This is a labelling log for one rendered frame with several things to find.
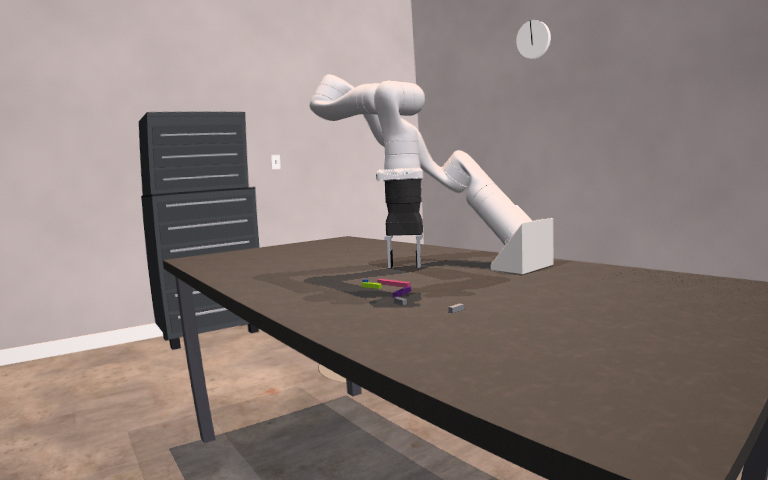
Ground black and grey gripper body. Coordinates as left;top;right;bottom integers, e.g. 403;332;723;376
376;154;423;236

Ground pink rod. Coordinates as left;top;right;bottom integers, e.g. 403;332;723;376
377;279;410;287

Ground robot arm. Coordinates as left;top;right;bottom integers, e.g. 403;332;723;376
309;75;532;245

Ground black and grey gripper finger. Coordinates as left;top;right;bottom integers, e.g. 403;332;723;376
385;235;393;268
416;233;423;268

